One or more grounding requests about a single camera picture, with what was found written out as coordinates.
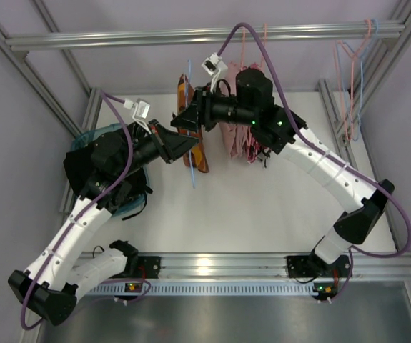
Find blue wire hanger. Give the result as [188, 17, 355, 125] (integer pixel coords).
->
[185, 59, 197, 189]

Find orange camouflage trousers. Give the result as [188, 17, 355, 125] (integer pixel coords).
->
[171, 73, 212, 174]

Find light pink trousers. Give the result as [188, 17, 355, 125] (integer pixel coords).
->
[219, 62, 254, 163]

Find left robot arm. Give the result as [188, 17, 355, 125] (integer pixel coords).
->
[8, 119, 199, 326]

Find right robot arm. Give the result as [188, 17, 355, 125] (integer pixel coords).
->
[171, 69, 394, 276]

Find pink camouflage trousers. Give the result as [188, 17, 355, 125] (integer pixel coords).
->
[236, 64, 271, 167]

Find black trousers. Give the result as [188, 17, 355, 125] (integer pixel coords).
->
[64, 129, 157, 220]

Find teal plastic basket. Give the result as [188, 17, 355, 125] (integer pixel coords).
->
[64, 124, 153, 221]

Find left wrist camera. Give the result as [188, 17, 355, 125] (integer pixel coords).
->
[123, 98, 151, 134]

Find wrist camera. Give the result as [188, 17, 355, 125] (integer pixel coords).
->
[123, 98, 151, 134]
[202, 53, 228, 89]

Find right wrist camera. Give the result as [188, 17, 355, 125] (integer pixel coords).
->
[202, 53, 228, 89]

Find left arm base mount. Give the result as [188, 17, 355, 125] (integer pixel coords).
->
[118, 255, 162, 279]

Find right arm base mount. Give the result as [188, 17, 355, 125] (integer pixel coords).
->
[286, 254, 351, 279]

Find front aluminium rail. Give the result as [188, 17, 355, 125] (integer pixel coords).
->
[139, 252, 411, 281]

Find perforated cable tray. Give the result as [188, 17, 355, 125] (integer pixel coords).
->
[88, 281, 318, 296]

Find top aluminium hanging rail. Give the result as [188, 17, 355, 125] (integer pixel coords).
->
[5, 20, 405, 51]

